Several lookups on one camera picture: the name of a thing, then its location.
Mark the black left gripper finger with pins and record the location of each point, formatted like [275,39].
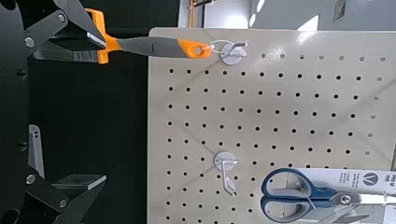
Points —
[74,21]
[81,199]

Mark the white plastic crate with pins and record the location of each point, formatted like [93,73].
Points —
[35,152]

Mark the white round pegboard hook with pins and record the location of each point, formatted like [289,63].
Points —
[224,158]
[232,57]

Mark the white perforated pegboard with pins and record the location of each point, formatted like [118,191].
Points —
[285,121]

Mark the white scissors packaging card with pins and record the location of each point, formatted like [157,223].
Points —
[358,180]

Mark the wooden frame post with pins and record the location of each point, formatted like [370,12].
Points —
[193,12]

